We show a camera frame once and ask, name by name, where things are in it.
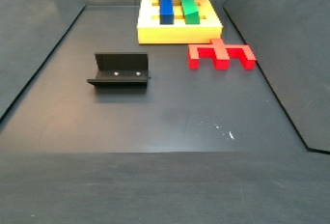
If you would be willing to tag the green long bar block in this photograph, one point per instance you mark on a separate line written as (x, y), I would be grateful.
(190, 11)

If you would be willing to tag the black angle bracket holder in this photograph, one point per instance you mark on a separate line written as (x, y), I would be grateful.
(121, 69)

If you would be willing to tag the yellow slotted base board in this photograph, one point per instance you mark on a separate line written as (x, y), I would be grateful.
(180, 32)

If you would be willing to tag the red comb-shaped block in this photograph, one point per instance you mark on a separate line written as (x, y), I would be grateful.
(221, 53)

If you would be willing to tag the blue long bar block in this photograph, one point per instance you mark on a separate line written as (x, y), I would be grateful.
(166, 12)

